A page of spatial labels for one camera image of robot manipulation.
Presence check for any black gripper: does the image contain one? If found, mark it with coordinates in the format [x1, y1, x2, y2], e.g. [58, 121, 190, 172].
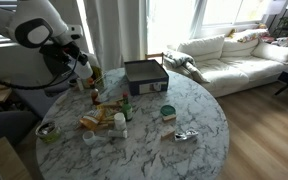
[40, 41, 89, 66]

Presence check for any orange snack bag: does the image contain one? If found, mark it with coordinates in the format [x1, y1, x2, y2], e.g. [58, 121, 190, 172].
[78, 105, 107, 132]

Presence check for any white bottle blue label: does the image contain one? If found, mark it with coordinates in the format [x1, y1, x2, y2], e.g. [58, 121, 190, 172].
[76, 77, 85, 92]

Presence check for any green bottle red cap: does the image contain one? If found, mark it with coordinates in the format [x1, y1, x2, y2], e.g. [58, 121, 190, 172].
[121, 91, 134, 122]

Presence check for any white pill bottle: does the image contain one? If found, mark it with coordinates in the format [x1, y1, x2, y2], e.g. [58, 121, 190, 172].
[113, 112, 128, 132]

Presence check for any white curtain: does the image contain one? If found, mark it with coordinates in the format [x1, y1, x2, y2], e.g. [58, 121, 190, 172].
[83, 0, 149, 72]

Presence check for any thin wooden block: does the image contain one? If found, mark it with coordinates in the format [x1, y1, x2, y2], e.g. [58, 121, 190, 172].
[98, 120, 116, 130]

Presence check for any wooden chair back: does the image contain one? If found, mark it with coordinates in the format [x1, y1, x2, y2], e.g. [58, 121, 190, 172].
[144, 52, 165, 67]

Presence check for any navy blue cardboard box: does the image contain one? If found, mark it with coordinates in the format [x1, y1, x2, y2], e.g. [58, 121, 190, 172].
[123, 59, 170, 97]

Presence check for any white measuring scoop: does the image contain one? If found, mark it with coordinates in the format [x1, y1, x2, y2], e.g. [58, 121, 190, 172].
[82, 130, 109, 147]

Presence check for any white tube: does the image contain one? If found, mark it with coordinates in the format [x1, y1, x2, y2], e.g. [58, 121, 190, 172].
[107, 128, 129, 139]

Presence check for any grey striped blanket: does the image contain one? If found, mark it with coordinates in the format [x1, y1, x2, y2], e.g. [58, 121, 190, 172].
[164, 49, 210, 84]

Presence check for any green round lid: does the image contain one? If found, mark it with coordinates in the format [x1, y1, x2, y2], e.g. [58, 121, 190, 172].
[159, 104, 177, 117]

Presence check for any grey upholstered chair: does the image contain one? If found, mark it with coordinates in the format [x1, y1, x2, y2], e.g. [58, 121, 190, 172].
[0, 84, 68, 148]

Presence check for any small flat wooden block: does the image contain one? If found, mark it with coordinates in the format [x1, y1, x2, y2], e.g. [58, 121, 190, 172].
[162, 113, 178, 122]

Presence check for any chunky wooden block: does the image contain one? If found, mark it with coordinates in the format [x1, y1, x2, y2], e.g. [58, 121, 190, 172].
[159, 125, 177, 141]

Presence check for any silver foil wrapper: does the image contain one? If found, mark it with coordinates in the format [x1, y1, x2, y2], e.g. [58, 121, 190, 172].
[174, 128, 199, 142]

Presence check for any yellow soft toy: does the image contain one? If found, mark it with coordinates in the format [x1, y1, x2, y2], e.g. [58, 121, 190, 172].
[226, 28, 238, 38]

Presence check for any white sofa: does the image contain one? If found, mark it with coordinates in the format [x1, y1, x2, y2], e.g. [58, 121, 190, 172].
[163, 29, 288, 99]

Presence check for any colourful patterned pillow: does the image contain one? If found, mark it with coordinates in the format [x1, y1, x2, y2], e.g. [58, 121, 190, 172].
[236, 28, 270, 43]

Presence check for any white lamp shade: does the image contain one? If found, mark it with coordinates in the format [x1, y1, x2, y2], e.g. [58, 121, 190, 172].
[265, 0, 287, 16]

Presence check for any black plant stand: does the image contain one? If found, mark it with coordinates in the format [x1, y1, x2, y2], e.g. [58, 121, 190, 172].
[271, 9, 288, 38]

